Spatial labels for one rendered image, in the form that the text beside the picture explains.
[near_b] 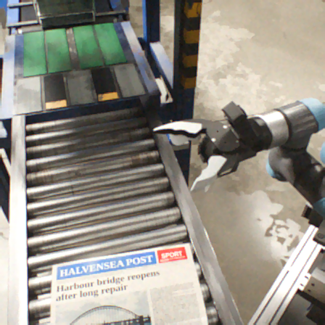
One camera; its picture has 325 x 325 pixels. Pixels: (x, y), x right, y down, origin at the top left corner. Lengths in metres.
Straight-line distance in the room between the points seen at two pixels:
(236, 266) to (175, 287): 1.25
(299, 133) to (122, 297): 0.47
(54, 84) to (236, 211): 1.19
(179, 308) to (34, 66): 1.39
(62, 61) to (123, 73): 0.31
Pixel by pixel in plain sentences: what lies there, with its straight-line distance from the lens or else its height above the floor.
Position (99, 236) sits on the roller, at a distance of 1.13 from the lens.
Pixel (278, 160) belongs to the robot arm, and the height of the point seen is 1.13.
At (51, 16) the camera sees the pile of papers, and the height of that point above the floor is 0.85.
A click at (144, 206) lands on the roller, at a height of 0.79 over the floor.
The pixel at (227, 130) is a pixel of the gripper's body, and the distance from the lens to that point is 0.73.
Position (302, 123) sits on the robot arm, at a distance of 0.80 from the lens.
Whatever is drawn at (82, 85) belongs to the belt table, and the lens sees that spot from 1.68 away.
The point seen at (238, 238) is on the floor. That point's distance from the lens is 2.09.
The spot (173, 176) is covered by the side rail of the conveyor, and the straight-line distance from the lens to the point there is 1.24.
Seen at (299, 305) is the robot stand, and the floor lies 0.21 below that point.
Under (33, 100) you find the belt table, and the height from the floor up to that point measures 0.80.
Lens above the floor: 1.72
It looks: 46 degrees down
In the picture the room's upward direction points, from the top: straight up
